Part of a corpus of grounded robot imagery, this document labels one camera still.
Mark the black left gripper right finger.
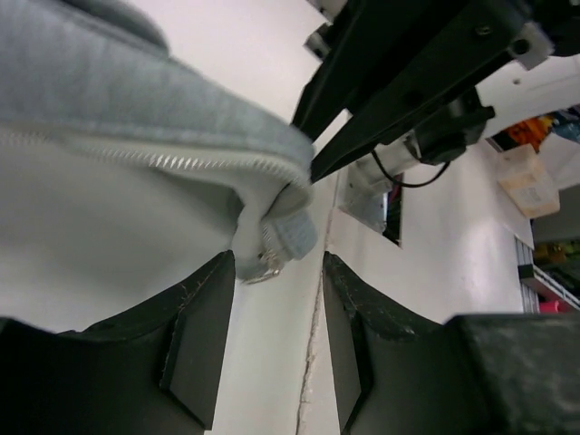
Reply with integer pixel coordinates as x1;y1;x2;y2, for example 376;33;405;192
323;253;579;434

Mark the beige plastic container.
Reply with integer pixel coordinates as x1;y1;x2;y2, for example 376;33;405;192
496;144;560;219

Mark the grey zip-up jacket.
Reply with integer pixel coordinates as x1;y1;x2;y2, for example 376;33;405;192
1;1;317;332

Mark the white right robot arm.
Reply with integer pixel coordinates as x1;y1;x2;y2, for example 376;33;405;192
293;1;579;185

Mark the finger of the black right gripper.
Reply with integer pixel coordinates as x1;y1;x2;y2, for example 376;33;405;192
311;44;509;183
293;1;532;139

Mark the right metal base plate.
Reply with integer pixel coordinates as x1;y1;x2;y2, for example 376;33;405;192
337;165;402;246

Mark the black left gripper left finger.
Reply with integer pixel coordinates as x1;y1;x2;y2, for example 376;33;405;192
1;251;236;434

